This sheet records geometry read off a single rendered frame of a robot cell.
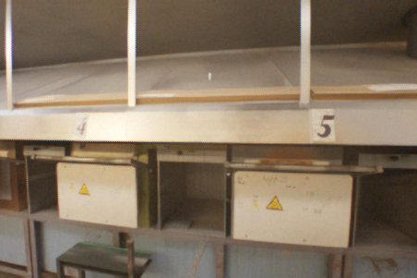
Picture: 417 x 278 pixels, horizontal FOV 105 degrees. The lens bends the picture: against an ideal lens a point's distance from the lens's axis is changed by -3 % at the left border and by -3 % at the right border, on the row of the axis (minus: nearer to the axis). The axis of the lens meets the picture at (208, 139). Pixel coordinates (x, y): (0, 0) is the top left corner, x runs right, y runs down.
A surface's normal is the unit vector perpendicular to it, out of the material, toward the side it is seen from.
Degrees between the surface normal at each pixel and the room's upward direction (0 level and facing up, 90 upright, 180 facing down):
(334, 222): 90
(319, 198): 90
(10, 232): 90
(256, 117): 80
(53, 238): 90
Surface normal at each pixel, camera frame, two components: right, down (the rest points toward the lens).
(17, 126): -0.15, -0.14
